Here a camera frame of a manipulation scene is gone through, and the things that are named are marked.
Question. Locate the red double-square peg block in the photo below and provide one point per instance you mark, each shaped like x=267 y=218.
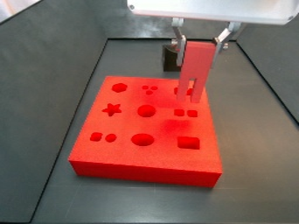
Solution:
x=195 y=69

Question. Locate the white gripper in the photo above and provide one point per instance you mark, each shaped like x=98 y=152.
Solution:
x=270 y=12

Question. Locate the black curved bracket stand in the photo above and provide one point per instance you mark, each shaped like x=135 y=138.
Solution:
x=170 y=56

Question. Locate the red shape-sorting board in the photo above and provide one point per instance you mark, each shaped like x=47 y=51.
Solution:
x=145 y=136

